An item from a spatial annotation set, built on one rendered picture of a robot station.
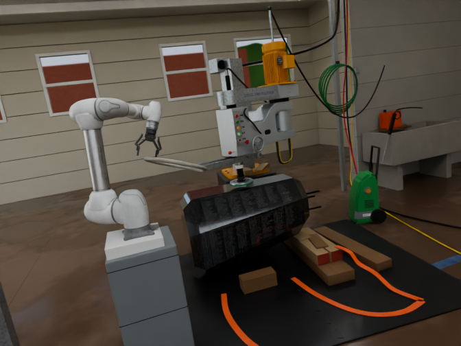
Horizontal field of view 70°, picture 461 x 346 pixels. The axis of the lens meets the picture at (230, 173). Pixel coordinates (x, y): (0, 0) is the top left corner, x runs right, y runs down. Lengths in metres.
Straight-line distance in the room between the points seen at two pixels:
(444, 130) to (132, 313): 4.96
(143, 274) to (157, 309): 0.24
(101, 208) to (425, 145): 4.60
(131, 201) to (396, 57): 4.94
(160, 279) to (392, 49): 5.02
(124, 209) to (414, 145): 4.32
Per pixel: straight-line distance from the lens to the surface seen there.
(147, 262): 1.99
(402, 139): 5.21
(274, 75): 3.33
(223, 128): 2.91
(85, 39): 9.16
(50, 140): 9.09
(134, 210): 2.01
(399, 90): 6.05
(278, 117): 3.33
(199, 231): 2.71
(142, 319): 2.15
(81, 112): 2.10
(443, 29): 6.78
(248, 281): 2.84
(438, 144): 5.73
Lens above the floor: 1.55
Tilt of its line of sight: 12 degrees down
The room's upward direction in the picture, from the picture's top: 8 degrees counter-clockwise
